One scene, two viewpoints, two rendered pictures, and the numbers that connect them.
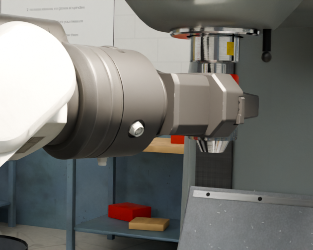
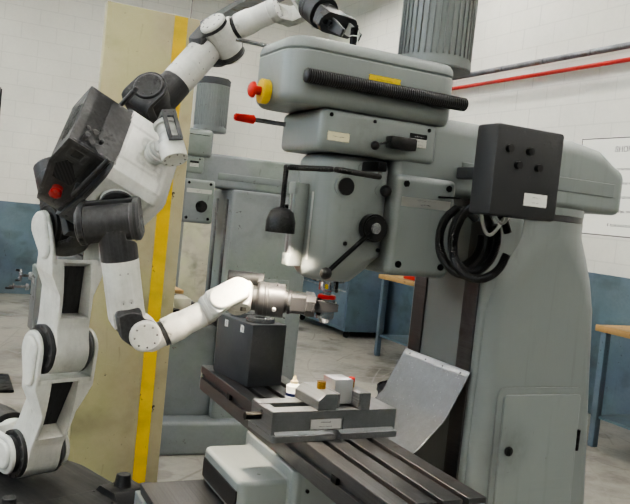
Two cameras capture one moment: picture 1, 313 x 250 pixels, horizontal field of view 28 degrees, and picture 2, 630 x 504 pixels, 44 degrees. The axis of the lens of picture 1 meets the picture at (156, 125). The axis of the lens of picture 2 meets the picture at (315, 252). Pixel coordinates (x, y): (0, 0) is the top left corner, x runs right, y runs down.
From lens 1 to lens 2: 1.65 m
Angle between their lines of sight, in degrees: 40
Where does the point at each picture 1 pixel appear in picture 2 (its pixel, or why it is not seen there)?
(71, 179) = (601, 365)
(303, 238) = (430, 381)
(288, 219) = (430, 371)
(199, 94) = (301, 301)
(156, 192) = not seen: outside the picture
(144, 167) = not seen: outside the picture
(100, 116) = (259, 304)
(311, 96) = (449, 309)
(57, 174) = (611, 360)
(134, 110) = (272, 303)
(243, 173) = (424, 345)
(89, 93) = (257, 297)
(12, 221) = not seen: hidden behind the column
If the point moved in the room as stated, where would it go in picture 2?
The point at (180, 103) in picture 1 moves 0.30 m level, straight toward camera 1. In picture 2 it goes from (292, 303) to (199, 306)
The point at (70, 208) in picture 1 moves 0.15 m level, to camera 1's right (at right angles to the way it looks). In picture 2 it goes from (597, 395) to (618, 400)
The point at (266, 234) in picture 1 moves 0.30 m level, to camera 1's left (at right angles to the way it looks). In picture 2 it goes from (420, 377) to (338, 356)
